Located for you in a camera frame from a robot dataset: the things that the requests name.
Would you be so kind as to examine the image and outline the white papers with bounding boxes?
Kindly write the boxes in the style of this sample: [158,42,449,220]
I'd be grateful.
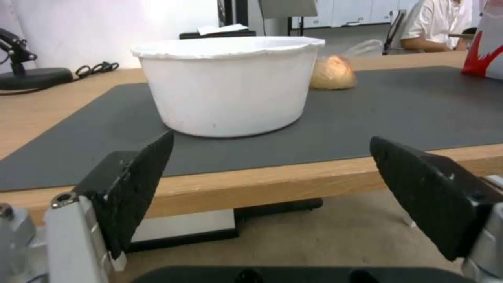
[196,24,249,37]

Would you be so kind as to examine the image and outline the bread in clear plastic bag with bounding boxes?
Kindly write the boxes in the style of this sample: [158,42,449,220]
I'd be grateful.
[310,40,384,90]

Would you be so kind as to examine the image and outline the black office chair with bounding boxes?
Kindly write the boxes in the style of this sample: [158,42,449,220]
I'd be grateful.
[381,9,408,56]

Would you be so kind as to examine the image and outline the dark grey table mat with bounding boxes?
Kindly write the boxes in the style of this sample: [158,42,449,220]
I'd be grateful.
[0,65,503,193]

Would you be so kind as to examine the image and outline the black coiled cable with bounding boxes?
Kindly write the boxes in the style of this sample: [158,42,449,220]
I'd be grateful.
[73,61,120,79]

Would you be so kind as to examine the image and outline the black desk lamp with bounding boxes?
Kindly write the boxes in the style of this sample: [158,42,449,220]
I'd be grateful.
[0,28,75,95]

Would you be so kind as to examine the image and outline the black and silver table foot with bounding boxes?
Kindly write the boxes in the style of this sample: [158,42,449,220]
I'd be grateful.
[125,198,324,252]

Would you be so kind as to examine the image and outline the red and white takeout bag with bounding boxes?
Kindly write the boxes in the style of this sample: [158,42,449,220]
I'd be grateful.
[460,0,503,81]

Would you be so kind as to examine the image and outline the white paper bowl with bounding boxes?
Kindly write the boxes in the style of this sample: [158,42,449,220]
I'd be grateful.
[130,36,327,138]

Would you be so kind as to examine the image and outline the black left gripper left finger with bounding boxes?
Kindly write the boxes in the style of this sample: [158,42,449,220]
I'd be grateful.
[0,130,175,283]

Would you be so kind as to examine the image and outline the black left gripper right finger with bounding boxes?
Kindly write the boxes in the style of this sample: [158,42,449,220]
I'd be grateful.
[369,136,503,283]

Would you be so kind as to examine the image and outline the person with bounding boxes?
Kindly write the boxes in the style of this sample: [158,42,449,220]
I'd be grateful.
[400,0,473,53]

